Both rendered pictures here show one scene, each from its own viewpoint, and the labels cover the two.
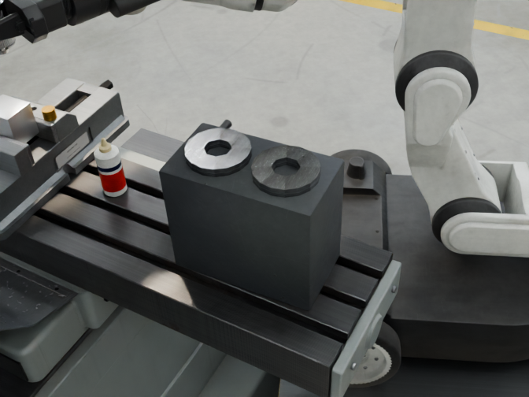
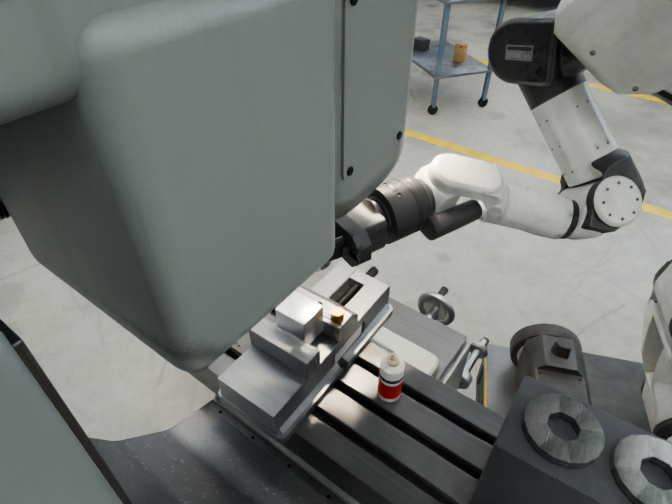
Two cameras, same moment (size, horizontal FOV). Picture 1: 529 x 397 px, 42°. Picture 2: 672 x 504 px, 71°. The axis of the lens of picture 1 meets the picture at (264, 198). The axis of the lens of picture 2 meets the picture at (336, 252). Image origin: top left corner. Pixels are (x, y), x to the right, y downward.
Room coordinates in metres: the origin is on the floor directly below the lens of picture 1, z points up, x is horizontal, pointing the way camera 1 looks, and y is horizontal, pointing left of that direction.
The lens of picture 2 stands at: (0.41, 0.30, 1.65)
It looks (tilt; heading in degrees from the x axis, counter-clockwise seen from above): 41 degrees down; 6
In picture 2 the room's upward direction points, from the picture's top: straight up
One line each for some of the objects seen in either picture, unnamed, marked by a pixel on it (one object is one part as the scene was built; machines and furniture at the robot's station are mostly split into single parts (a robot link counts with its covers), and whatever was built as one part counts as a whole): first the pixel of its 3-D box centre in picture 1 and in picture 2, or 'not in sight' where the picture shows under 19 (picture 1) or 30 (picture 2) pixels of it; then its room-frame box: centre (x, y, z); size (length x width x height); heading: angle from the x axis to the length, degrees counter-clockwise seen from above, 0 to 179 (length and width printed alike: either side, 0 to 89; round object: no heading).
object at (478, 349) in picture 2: not in sight; (472, 359); (1.30, -0.01, 0.51); 0.22 x 0.06 x 0.06; 149
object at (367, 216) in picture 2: (50, 3); (368, 222); (0.97, 0.31, 1.23); 0.13 x 0.12 x 0.10; 39
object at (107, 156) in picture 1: (109, 165); (391, 374); (0.88, 0.25, 0.99); 0.04 x 0.04 x 0.11
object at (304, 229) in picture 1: (254, 212); (579, 486); (0.71, 0.01, 1.03); 0.22 x 0.12 x 0.20; 62
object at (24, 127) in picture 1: (10, 121); (300, 319); (0.93, 0.41, 1.05); 0.06 x 0.05 x 0.06; 60
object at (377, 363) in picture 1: (351, 351); not in sight; (0.83, -0.16, 0.50); 0.20 x 0.05 x 0.20; 82
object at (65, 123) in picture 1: (37, 116); (320, 310); (0.98, 0.38, 1.02); 0.12 x 0.06 x 0.04; 60
